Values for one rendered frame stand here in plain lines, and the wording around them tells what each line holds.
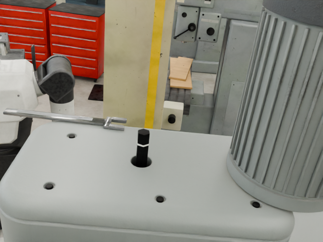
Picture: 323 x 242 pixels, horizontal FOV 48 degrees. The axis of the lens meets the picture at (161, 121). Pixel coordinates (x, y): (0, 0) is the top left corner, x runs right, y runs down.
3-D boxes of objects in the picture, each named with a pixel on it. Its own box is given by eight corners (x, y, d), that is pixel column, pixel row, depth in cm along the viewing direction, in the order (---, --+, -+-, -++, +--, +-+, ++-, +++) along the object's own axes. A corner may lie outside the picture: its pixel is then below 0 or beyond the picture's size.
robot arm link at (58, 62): (48, 90, 140) (44, 56, 133) (72, 88, 142) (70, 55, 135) (49, 104, 131) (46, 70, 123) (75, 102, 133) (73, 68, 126)
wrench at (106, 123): (0, 117, 71) (0, 113, 70) (9, 108, 74) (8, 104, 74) (123, 131, 71) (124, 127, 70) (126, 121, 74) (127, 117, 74)
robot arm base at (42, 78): (44, 87, 141) (32, 61, 134) (76, 76, 142) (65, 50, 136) (46, 106, 129) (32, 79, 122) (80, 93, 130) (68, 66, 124)
